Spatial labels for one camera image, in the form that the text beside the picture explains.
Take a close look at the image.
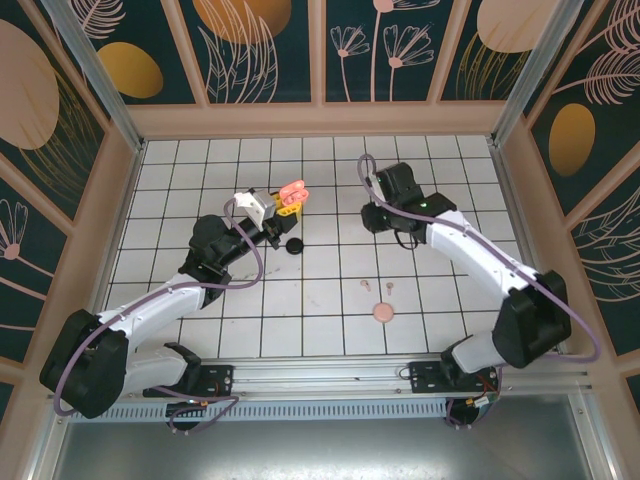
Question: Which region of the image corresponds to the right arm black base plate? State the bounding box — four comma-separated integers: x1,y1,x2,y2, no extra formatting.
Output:
408,360,501,396

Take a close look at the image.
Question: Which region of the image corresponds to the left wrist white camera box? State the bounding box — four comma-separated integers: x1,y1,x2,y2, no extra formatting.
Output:
233,187,279,226

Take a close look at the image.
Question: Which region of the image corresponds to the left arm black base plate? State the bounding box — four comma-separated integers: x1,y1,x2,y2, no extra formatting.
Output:
144,364,236,399

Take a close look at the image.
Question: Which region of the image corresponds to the aluminium mounting rail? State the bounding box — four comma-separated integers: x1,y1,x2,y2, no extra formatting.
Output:
47,353,594,401

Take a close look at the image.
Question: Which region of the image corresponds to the rectangular pink charging case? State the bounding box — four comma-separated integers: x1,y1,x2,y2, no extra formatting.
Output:
277,179,309,207

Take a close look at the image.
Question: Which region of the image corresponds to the aluminium frame post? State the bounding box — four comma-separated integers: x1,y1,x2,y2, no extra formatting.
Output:
488,0,596,147
42,0,147,154

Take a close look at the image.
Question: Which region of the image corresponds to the thin black gripper wire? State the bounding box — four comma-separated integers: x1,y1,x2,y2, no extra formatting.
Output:
392,227,419,251

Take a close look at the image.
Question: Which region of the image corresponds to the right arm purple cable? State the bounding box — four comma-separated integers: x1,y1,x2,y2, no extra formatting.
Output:
357,153,601,431

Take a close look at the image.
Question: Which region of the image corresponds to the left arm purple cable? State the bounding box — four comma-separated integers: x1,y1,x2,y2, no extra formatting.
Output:
53,197,266,436

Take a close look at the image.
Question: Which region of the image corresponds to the slotted grey cable duct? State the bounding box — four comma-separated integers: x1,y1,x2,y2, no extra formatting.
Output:
99,401,450,422

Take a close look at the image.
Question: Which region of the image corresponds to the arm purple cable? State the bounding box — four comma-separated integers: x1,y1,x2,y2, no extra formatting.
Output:
357,153,601,431
53,197,266,436

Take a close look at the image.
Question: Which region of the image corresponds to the aluminium side rail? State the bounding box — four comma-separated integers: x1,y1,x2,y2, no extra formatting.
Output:
492,142,569,354

